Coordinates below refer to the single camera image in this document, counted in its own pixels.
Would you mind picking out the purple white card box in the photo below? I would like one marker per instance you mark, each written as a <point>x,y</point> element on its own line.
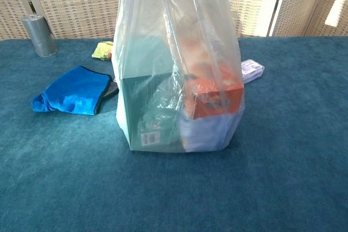
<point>253,70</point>

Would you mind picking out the yellow green snack packet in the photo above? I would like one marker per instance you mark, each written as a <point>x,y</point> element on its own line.
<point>102,50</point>

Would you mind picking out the teal green carton box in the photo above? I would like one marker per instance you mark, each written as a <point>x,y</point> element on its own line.
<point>138,101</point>

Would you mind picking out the teal table cover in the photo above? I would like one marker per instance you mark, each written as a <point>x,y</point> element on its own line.
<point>174,188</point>

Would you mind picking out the orange snack box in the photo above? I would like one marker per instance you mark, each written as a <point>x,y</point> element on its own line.
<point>214,99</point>

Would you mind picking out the clear plastic shopping bag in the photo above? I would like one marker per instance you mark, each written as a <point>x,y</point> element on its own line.
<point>168,39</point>

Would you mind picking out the blue microfibre cloth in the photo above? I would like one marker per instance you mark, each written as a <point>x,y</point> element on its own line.
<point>73,90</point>

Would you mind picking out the pale blue soft pack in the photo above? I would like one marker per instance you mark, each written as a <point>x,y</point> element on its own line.
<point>204,134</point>

